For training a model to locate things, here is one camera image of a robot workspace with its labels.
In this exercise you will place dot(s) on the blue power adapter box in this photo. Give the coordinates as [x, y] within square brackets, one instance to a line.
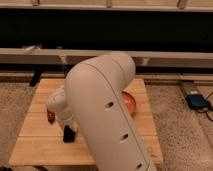
[196, 101]

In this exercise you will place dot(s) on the light wooden rail beam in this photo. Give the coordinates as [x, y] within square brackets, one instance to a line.
[34, 55]

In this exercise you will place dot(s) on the small red brown object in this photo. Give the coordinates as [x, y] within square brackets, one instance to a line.
[50, 116]

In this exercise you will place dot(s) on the orange round plate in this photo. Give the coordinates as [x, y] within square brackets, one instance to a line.
[129, 102]

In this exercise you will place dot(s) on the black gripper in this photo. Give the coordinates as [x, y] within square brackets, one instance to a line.
[69, 135]

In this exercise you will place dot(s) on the black table leg bracket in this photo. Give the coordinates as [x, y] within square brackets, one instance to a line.
[36, 76]

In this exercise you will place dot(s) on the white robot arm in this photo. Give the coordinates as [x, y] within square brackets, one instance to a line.
[92, 96]

